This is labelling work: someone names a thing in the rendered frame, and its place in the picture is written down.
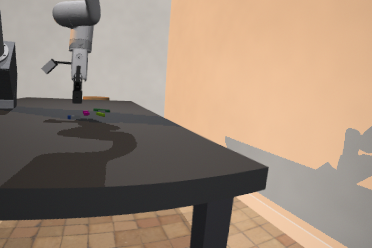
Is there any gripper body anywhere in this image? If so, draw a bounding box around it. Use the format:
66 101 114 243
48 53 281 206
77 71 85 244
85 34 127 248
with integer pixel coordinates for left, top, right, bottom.
69 48 91 82

